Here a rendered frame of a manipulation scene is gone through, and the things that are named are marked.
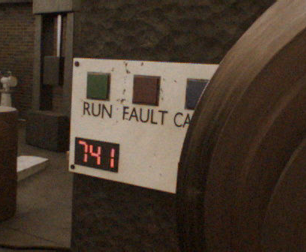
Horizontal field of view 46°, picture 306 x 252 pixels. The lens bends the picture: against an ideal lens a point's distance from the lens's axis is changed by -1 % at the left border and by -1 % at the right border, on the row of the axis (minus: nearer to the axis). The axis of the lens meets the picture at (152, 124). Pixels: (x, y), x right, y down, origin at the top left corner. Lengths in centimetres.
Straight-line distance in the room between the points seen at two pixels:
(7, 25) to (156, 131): 911
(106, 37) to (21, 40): 863
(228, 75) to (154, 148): 21
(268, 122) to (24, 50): 887
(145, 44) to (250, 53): 24
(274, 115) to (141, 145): 27
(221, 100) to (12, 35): 913
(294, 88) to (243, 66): 6
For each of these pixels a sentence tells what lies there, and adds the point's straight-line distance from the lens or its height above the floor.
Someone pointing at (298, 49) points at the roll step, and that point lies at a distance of 31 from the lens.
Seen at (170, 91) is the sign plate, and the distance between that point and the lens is 50.
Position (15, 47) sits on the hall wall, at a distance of 931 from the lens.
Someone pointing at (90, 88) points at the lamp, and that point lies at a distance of 56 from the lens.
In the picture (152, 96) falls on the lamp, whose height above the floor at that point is 119.
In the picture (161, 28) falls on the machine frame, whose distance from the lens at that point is 53.
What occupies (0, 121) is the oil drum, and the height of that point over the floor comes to 81.
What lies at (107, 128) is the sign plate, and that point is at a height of 114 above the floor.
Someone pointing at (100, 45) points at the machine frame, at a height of 126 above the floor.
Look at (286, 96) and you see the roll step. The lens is 30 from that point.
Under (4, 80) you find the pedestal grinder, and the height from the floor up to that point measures 92.
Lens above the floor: 122
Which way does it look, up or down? 7 degrees down
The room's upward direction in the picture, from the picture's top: 4 degrees clockwise
